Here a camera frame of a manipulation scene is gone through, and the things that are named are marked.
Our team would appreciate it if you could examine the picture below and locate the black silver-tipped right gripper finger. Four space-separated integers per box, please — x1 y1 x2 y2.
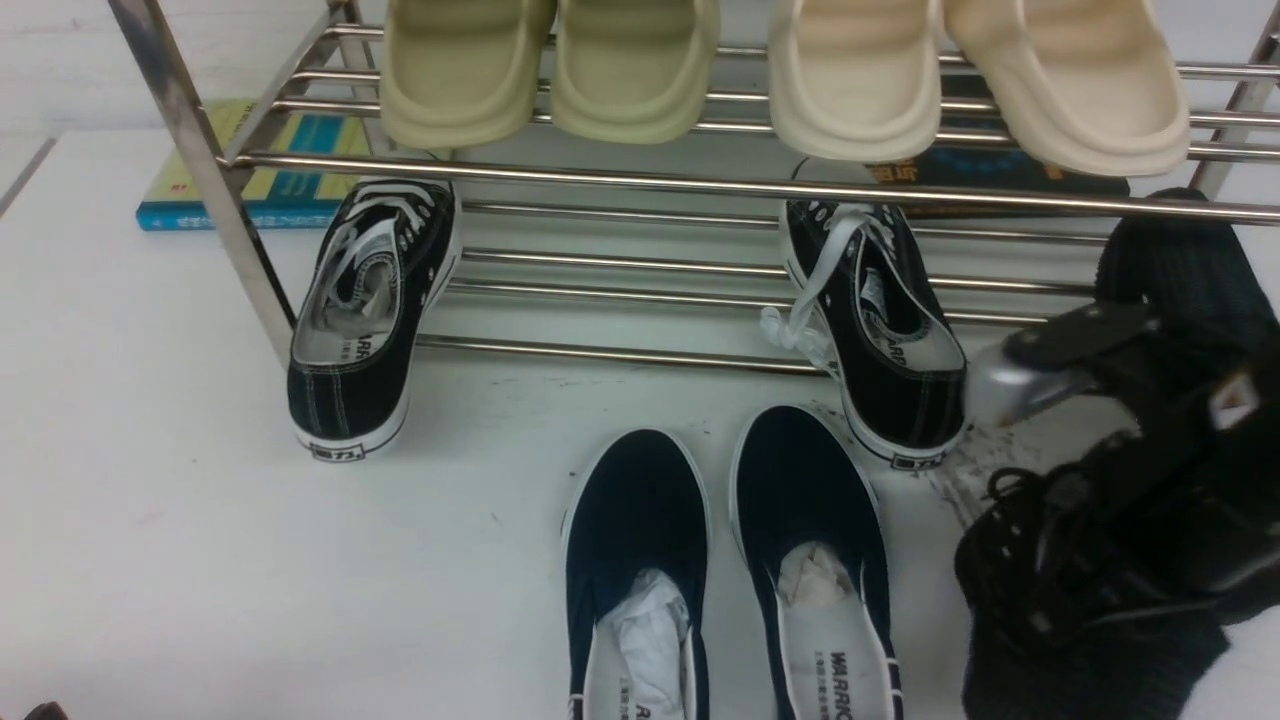
965 302 1160 428

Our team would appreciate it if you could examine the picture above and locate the navy slip-on shoe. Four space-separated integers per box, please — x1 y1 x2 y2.
561 428 712 719
730 406 905 719

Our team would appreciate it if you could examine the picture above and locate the black knit shoe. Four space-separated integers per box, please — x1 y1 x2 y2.
1094 217 1277 354
954 462 1230 719

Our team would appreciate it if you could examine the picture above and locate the cream slipper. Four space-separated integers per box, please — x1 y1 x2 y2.
767 1 945 164
943 1 1190 177

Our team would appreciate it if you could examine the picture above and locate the pale green slipper inner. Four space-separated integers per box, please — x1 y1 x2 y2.
549 1 721 145

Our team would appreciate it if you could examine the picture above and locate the cream slipper outer right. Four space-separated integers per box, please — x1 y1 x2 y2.
943 1 1190 177

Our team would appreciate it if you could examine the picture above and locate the navy slip-on shoe right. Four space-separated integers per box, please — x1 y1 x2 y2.
730 406 905 719

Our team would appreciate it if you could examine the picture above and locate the cream slipper inner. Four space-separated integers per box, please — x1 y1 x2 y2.
767 1 945 164

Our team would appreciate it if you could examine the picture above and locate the pale green slipper outer left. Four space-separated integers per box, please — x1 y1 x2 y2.
379 1 557 151

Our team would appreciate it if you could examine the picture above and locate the navy slip-on shoe left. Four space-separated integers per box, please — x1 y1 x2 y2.
561 428 712 719

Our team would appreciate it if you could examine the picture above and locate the blue and yellow book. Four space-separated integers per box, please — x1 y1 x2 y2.
134 99 369 232

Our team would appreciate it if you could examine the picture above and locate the black lace-up sneaker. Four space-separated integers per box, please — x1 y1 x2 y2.
285 178 462 462
760 200 966 471

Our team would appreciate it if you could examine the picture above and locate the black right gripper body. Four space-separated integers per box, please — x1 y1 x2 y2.
1075 340 1277 625

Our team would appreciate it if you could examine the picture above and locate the dark book with orange text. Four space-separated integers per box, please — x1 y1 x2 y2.
867 74 1132 219

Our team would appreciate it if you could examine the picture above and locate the black lace-up sneaker left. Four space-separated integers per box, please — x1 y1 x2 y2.
285 178 462 462

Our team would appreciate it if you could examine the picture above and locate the black lace-up sneaker right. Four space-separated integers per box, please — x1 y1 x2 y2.
760 200 966 471

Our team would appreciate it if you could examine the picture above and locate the stainless steel shoe rack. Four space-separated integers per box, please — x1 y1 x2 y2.
108 1 1277 375

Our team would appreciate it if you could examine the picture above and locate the pale green slipper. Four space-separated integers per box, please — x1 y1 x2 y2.
379 1 557 151
549 1 721 145

